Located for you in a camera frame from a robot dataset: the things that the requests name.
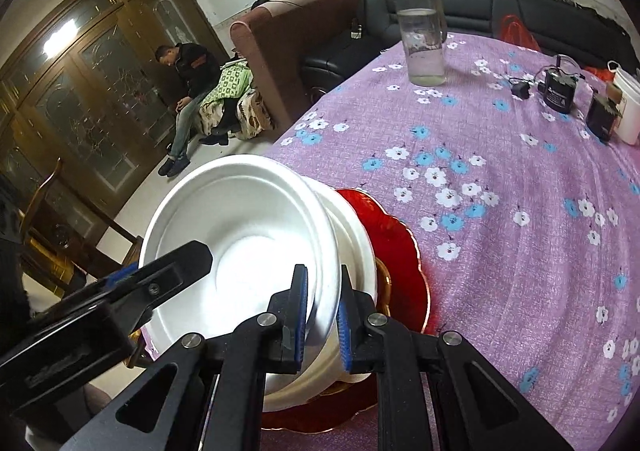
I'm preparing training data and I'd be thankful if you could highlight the black gear device right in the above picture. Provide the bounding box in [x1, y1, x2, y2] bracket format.
[586, 82, 623, 144]

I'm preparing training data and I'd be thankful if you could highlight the large white paper bowl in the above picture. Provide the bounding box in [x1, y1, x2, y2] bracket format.
[140, 154, 340, 361]

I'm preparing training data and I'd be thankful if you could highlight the black gear device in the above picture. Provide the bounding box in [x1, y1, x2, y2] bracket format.
[586, 82, 623, 144]
[538, 67, 584, 115]

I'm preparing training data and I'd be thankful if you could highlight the large red scalloped plate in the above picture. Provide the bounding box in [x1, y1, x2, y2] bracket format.
[262, 189, 431, 434]

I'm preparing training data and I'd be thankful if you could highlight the clear green-lidded water bottle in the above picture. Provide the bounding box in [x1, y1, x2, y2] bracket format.
[393, 0, 448, 87]

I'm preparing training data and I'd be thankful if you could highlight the small red gold-rimmed plate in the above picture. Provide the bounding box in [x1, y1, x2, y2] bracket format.
[312, 256, 392, 397]

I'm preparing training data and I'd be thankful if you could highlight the wooden glass-door cabinet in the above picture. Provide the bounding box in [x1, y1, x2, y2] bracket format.
[1, 0, 227, 240]

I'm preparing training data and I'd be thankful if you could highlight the wooden chair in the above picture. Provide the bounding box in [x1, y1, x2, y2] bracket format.
[21, 159, 143, 298]

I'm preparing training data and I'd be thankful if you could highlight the purple floral tablecloth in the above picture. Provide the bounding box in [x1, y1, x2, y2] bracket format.
[268, 32, 639, 450]

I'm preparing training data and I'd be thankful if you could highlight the seated person in black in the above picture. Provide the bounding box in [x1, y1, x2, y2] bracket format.
[155, 43, 220, 178]

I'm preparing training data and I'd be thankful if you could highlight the black charger plug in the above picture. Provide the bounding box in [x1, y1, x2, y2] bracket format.
[511, 81, 530, 100]

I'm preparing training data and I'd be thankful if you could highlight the white paper plate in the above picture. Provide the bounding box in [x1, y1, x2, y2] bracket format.
[304, 177, 378, 389]

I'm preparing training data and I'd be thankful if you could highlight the red plastic bag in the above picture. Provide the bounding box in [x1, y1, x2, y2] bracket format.
[499, 15, 540, 52]

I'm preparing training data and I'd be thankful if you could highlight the white plastic jar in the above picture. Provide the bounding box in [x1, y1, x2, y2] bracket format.
[608, 60, 640, 146]

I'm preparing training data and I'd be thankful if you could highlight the brown armchair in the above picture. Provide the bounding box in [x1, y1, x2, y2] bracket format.
[229, 0, 358, 134]

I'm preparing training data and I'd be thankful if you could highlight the green patterned cloth bag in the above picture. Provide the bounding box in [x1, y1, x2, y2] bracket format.
[198, 59, 253, 130]

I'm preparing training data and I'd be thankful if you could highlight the black leather sofa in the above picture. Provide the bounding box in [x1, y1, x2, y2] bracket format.
[299, 0, 639, 101]

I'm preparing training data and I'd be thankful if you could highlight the black gear device left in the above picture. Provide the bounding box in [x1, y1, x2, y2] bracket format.
[538, 67, 584, 115]

